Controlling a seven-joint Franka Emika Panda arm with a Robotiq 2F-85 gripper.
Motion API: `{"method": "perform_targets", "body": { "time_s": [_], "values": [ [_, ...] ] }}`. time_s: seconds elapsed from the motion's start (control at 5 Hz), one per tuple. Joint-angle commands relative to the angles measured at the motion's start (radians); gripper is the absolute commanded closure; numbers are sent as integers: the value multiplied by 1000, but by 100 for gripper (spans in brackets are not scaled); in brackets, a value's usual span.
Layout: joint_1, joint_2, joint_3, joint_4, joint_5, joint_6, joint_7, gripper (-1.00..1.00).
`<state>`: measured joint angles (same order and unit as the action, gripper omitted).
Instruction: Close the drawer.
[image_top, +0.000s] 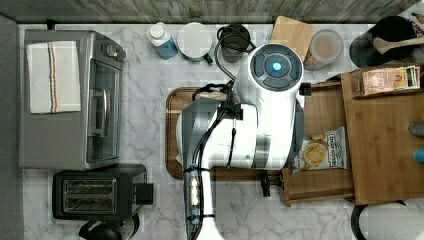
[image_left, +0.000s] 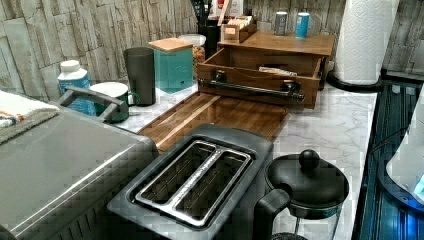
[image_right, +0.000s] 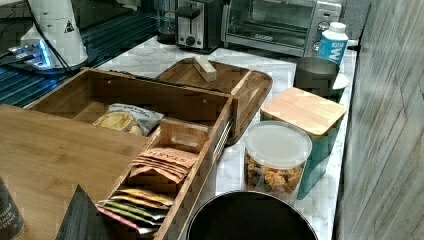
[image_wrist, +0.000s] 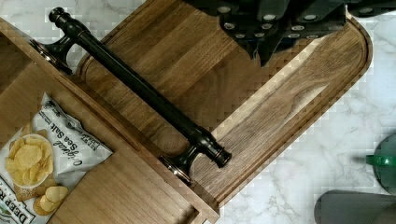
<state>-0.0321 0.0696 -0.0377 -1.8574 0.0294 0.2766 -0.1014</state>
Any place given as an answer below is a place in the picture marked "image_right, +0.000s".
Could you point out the bamboo drawer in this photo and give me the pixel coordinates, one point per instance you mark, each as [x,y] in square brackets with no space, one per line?
[196,120]

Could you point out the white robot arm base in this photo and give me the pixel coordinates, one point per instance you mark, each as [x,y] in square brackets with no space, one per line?
[54,41]

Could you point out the wooden serving tray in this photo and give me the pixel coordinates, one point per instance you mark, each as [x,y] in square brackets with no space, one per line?
[249,88]

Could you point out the small wooden block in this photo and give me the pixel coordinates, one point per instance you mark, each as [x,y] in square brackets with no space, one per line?
[205,68]

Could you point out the orange Stash tea packets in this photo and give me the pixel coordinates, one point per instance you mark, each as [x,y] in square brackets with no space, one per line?
[171,163]

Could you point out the clear pasta jar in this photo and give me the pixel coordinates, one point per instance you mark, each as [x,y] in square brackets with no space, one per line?
[275,155]

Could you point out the chips bag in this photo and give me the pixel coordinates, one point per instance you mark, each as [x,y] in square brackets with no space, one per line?
[129,118]

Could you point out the black silver toaster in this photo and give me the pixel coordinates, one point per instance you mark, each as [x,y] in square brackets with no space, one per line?
[199,24]

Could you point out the black round pot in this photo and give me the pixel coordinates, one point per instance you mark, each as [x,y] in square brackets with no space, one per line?
[248,215]

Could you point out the teal canister bamboo lid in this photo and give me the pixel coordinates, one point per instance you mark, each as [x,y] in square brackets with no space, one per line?
[318,117]

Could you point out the assorted tea packets stack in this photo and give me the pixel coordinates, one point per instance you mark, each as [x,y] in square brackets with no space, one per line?
[140,209]

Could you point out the dark grey cup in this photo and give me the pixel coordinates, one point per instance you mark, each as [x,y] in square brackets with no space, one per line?
[315,75]

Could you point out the silver toaster oven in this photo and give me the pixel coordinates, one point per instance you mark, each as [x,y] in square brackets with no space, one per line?
[292,27]

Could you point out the white blue bottle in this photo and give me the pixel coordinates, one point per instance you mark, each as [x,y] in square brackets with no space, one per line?
[333,43]

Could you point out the black folded card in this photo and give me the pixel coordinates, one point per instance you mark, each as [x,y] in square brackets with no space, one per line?
[82,220]

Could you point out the bamboo cabinet top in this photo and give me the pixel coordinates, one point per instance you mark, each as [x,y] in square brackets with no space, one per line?
[44,158]

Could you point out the dark labelled jar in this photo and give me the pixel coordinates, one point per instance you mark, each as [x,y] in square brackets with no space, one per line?
[11,221]

